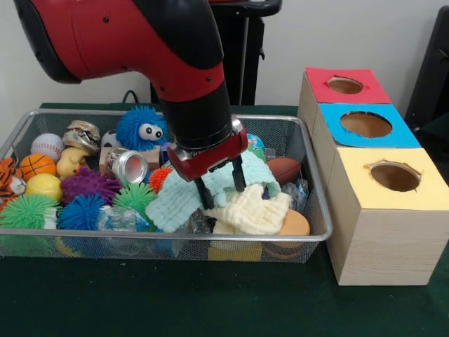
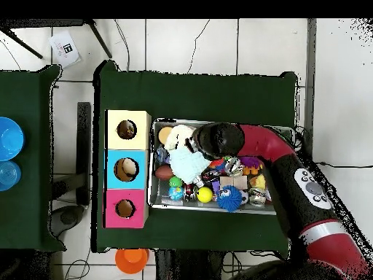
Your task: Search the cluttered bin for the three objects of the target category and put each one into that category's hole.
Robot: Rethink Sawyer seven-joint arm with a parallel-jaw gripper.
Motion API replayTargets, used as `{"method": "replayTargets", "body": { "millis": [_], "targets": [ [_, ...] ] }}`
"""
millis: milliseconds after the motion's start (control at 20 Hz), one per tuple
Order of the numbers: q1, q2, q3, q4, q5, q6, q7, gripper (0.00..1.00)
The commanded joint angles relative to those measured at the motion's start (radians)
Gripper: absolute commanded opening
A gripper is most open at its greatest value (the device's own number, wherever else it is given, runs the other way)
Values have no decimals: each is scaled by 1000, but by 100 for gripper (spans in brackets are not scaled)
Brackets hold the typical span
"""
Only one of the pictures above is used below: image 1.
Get orange toy basketball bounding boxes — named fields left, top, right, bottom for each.
left=19, top=153, right=57, bottom=182

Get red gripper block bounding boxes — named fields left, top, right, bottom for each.
left=166, top=117, right=248, bottom=211

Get black cable loop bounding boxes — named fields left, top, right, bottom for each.
left=122, top=89, right=147, bottom=105

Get wooden box with three holes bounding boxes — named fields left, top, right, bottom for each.
left=297, top=67, right=449, bottom=286

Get green cloth covered side table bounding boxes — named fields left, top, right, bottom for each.
left=415, top=115, right=449, bottom=141

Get black flat panel stand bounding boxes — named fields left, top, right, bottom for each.
left=405, top=5, right=449, bottom=124

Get purple spiky ball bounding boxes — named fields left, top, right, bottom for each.
left=60, top=166, right=122, bottom=205

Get white baseball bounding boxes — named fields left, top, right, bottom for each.
left=30, top=133, right=66, bottom=163

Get yellow tennis ball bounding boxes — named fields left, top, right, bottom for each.
left=25, top=173, right=63, bottom=201

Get shallow wire mesh bin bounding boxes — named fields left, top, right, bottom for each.
left=0, top=108, right=333, bottom=263

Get cream knitted cloth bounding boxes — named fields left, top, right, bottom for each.
left=206, top=184, right=294, bottom=235

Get mint knitted cloth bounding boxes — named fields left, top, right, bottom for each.
left=145, top=150, right=281, bottom=233

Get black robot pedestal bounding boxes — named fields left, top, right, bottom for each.
left=149, top=0, right=283, bottom=106

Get blue spiky rubber ball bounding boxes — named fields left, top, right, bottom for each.
left=57, top=194, right=106, bottom=231

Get yellow duck plush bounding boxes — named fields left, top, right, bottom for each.
left=55, top=147, right=88, bottom=178

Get dark green tablecloth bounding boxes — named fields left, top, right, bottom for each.
left=0, top=102, right=449, bottom=337

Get blue fuzzy ball with eyes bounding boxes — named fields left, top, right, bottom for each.
left=115, top=105, right=168, bottom=151

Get green spiky rubber ball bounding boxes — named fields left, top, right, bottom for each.
left=0, top=194, right=60, bottom=230
left=112, top=182, right=159, bottom=221

